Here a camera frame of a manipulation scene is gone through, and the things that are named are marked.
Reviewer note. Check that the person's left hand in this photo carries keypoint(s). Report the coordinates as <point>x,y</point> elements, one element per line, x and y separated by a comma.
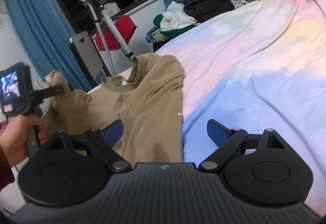
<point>12,137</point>

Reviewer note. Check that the red garment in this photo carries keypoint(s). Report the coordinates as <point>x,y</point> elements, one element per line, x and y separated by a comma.
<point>124,25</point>

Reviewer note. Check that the patterned grey cloth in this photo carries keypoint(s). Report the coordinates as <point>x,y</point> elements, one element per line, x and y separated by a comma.
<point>239,1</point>

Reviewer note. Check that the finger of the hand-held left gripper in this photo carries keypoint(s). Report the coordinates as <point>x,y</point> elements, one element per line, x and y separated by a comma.
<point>48,91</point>

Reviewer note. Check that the green garment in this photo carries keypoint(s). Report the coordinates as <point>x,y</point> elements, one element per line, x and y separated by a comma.
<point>158,19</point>

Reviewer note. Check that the tan t-shirt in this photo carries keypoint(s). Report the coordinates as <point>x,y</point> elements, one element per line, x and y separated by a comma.
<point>147,112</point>

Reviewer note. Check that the white hanging garment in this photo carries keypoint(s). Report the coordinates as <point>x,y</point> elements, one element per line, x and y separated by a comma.
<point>112,7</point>

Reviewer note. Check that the pastel tie-dye bedsheet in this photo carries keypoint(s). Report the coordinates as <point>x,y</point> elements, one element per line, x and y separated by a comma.
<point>254,61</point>

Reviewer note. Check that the standing garment steamer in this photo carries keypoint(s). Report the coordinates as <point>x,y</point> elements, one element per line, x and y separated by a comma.
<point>126,49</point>

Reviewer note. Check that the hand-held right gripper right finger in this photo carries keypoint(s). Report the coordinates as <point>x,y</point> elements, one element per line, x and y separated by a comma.
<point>215,130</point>

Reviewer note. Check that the grey chair back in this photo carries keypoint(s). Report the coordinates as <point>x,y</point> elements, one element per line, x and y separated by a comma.
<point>87,53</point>

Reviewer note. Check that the yellow-green garment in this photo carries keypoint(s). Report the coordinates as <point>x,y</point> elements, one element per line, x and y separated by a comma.
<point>160,35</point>

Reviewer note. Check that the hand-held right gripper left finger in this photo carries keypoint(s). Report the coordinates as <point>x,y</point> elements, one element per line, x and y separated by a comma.
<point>113,131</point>

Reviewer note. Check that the black jacket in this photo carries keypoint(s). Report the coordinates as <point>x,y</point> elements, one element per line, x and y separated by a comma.
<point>211,5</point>

